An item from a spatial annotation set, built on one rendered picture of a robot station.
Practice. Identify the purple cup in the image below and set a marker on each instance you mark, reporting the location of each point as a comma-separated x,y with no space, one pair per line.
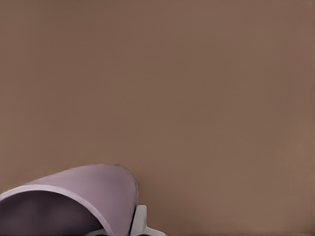
98,186

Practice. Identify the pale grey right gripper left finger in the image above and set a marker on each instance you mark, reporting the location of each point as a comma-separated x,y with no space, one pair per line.
97,232

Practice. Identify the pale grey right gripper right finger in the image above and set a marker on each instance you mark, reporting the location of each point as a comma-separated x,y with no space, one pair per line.
141,222

